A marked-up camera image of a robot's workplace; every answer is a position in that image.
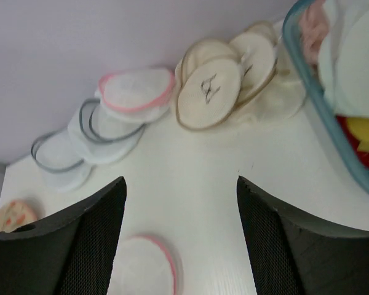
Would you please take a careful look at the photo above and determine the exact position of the white bag pink trim back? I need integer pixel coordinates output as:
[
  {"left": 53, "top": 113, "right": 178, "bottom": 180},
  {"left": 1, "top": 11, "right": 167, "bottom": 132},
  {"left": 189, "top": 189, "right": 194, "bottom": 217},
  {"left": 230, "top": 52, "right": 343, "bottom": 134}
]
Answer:
[{"left": 95, "top": 67, "right": 175, "bottom": 123}]

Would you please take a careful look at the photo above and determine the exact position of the white bag blue trim right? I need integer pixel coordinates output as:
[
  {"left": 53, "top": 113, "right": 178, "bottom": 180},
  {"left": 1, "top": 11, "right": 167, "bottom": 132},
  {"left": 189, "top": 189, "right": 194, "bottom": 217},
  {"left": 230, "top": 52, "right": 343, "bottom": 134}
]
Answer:
[{"left": 67, "top": 98, "right": 146, "bottom": 165}]

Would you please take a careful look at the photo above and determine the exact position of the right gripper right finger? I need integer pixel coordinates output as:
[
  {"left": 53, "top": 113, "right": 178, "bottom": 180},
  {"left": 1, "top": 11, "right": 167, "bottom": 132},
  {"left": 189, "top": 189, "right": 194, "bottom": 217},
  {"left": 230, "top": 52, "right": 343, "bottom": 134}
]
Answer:
[{"left": 237, "top": 176, "right": 369, "bottom": 294}]

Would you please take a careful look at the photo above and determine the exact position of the yellow bra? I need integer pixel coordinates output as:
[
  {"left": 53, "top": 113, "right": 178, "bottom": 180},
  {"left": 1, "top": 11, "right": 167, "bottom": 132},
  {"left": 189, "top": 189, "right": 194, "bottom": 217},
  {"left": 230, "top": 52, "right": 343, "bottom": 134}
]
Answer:
[{"left": 336, "top": 116, "right": 369, "bottom": 170}]

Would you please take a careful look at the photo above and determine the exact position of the pink satin bra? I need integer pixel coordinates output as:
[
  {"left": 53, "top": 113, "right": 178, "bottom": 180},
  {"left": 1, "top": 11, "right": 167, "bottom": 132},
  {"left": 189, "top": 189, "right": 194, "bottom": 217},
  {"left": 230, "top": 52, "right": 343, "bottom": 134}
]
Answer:
[{"left": 298, "top": 1, "right": 329, "bottom": 66}]

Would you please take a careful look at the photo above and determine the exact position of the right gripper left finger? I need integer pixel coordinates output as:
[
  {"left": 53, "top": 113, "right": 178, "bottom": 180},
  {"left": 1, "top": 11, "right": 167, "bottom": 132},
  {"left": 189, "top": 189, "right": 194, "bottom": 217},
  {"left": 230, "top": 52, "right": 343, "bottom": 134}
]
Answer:
[{"left": 0, "top": 177, "right": 127, "bottom": 294}]

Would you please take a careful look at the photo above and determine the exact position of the white bag blue trim left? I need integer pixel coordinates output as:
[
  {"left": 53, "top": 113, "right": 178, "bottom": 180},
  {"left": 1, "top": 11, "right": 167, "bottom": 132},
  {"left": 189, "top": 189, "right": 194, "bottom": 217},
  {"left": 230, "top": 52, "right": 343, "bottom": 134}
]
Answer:
[{"left": 30, "top": 129, "right": 92, "bottom": 192}]

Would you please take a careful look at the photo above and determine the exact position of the beige laundry bag rear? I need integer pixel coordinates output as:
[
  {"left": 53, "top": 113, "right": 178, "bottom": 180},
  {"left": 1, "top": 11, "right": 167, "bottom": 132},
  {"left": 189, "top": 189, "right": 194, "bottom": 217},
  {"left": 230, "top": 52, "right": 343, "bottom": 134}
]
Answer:
[{"left": 229, "top": 21, "right": 306, "bottom": 125}]

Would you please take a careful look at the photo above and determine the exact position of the floral patterned laundry bag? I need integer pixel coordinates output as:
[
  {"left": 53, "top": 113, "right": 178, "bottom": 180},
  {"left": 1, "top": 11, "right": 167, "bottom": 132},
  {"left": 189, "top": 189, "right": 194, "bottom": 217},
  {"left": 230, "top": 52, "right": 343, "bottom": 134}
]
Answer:
[{"left": 0, "top": 198, "right": 45, "bottom": 232}]

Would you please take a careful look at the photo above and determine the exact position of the white mesh bag pink trim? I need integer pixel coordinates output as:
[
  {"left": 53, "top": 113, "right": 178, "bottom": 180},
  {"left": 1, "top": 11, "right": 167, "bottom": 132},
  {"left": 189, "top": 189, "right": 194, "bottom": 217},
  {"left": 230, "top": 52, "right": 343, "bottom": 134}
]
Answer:
[{"left": 107, "top": 234, "right": 184, "bottom": 295}]

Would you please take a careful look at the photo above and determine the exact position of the teal plastic basket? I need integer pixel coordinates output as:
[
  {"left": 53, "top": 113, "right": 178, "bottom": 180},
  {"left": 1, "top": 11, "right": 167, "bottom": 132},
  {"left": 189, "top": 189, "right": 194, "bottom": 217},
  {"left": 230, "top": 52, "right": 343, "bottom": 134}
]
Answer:
[{"left": 282, "top": 1, "right": 369, "bottom": 194}]

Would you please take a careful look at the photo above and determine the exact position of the white bra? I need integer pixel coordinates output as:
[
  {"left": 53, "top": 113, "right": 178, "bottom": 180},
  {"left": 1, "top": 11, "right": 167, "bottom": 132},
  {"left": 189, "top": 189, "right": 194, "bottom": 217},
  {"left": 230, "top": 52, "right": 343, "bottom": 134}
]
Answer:
[{"left": 318, "top": 1, "right": 369, "bottom": 118}]

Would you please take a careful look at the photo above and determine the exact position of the beige laundry bag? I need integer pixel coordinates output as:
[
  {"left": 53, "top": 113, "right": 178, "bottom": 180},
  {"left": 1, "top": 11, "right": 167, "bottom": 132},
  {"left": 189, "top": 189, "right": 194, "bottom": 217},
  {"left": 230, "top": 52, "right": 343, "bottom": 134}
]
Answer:
[
  {"left": 229, "top": 21, "right": 306, "bottom": 125},
  {"left": 172, "top": 39, "right": 243, "bottom": 132}
]

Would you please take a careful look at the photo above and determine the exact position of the beige laundry bag front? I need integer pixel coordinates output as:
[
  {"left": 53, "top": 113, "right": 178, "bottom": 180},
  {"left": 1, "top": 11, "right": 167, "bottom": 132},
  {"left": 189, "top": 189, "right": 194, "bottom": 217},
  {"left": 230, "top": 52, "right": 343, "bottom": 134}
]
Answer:
[{"left": 172, "top": 39, "right": 243, "bottom": 132}]

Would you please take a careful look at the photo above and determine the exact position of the white bag blue trim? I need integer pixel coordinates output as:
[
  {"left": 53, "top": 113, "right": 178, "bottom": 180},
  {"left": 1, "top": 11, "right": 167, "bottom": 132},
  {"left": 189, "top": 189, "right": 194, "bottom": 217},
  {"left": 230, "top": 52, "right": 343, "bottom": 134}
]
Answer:
[
  {"left": 67, "top": 98, "right": 146, "bottom": 165},
  {"left": 30, "top": 129, "right": 92, "bottom": 192}
]

